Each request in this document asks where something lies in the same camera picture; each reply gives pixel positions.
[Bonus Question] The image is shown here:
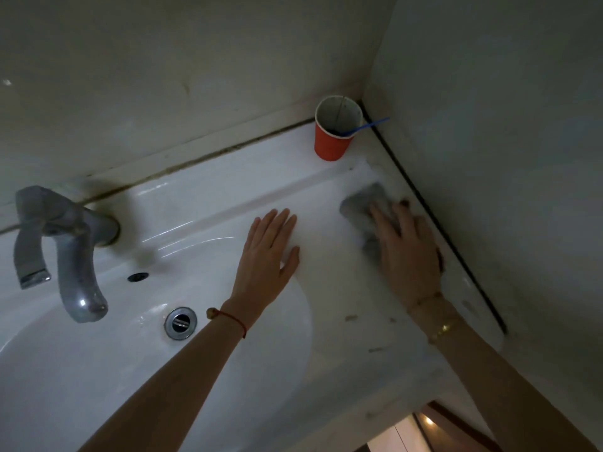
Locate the person's right hand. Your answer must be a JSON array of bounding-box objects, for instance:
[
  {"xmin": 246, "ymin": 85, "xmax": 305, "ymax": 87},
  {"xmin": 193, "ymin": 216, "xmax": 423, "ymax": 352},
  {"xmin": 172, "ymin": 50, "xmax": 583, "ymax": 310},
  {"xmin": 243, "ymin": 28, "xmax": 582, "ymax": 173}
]
[{"xmin": 369, "ymin": 200, "xmax": 446, "ymax": 315}]

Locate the person's left hand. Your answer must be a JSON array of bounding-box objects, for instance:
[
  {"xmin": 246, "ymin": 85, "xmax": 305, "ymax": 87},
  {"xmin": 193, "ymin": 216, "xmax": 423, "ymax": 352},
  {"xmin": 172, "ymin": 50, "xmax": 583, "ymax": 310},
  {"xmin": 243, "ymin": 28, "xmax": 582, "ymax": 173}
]
[{"xmin": 220, "ymin": 208, "xmax": 301, "ymax": 321}]

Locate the grey cleaning cloth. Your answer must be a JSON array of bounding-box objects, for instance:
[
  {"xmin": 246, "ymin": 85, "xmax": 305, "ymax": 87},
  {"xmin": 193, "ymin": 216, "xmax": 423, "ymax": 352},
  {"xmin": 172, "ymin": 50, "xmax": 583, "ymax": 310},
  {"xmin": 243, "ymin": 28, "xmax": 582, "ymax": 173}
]
[{"xmin": 339, "ymin": 182, "xmax": 402, "ymax": 265}]

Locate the person's left forearm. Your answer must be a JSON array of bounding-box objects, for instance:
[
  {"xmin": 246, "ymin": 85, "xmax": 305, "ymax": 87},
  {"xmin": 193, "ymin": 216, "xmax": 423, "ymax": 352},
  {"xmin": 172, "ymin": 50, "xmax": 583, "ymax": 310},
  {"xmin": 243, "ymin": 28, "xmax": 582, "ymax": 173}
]
[{"xmin": 78, "ymin": 301, "xmax": 261, "ymax": 452}]

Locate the person's right forearm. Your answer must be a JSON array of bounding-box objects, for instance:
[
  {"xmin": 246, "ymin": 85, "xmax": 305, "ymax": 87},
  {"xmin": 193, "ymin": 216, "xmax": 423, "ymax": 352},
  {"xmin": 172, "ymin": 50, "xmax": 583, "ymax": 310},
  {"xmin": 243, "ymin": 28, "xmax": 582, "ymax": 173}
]
[{"xmin": 408, "ymin": 296, "xmax": 601, "ymax": 452}]

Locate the white ceramic sink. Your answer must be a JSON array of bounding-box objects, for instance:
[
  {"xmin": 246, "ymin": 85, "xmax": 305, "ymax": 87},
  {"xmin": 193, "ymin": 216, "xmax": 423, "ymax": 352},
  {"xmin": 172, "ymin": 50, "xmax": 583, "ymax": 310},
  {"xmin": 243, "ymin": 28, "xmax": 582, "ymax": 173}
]
[{"xmin": 0, "ymin": 120, "xmax": 508, "ymax": 452}]

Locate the blue toothbrush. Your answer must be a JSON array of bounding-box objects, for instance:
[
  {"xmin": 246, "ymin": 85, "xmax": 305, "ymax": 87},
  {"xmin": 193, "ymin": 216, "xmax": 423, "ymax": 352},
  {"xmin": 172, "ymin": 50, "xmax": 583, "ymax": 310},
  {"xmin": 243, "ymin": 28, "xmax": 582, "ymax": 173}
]
[{"xmin": 336, "ymin": 117, "xmax": 391, "ymax": 137}]

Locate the red paper cup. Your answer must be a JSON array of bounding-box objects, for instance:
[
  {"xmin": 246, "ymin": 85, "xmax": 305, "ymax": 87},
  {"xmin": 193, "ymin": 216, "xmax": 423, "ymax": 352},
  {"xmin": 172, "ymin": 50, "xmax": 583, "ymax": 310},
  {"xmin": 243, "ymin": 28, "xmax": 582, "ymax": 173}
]
[{"xmin": 314, "ymin": 95, "xmax": 364, "ymax": 162}]

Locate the chrome sink drain plug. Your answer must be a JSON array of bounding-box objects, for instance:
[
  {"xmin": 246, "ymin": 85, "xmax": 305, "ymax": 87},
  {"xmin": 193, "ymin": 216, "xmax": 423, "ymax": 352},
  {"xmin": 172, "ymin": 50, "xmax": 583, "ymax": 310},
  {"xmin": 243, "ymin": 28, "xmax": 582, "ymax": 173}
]
[{"xmin": 164, "ymin": 306, "xmax": 198, "ymax": 341}]

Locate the chrome faucet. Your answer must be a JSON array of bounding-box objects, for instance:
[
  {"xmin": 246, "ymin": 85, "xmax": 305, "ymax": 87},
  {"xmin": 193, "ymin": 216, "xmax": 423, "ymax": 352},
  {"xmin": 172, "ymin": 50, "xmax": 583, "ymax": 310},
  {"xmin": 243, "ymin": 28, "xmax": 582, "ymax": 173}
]
[{"xmin": 13, "ymin": 186, "xmax": 121, "ymax": 324}]

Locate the red string bracelet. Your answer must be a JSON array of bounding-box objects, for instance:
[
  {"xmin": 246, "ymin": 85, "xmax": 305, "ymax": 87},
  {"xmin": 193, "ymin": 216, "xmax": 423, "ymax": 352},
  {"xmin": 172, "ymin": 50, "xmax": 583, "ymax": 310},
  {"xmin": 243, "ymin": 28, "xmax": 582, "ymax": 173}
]
[{"xmin": 206, "ymin": 307, "xmax": 248, "ymax": 339}]

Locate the gold bangle bracelet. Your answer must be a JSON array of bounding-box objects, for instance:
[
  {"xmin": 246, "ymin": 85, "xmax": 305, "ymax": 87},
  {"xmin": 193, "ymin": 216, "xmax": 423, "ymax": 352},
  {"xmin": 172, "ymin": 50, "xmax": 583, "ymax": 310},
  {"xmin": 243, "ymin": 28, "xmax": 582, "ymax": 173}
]
[{"xmin": 426, "ymin": 315, "xmax": 465, "ymax": 345}]

